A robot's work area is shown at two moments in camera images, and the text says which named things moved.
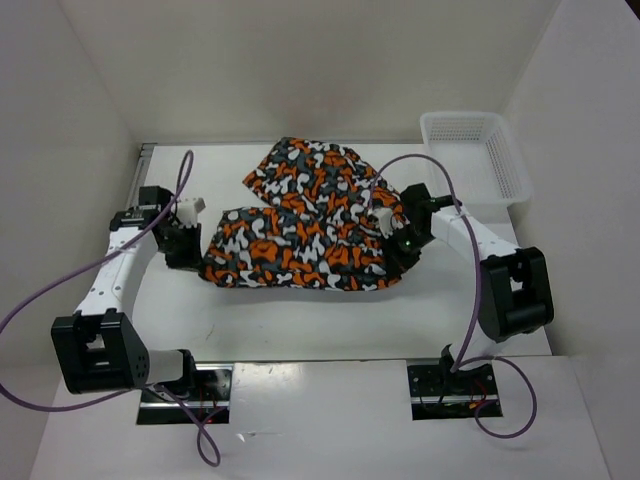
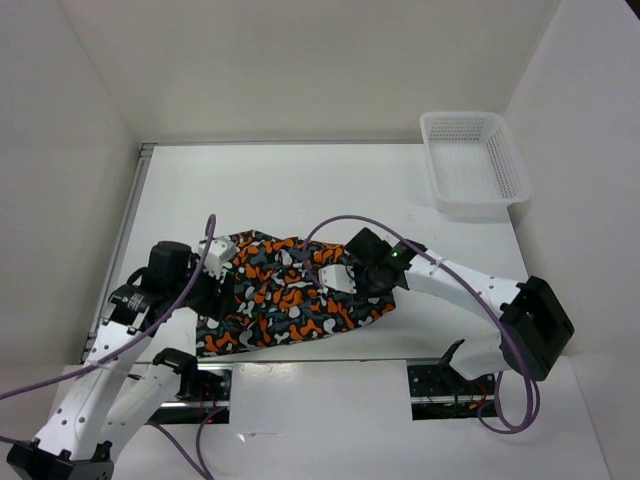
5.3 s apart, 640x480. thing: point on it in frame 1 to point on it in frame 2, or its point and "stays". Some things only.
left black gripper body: x=181 y=248 to x=204 y=296
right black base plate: x=437 y=393 stays
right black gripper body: x=405 y=245 to x=367 y=282
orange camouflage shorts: x=310 y=227 to x=279 y=289
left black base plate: x=209 y=402 stays
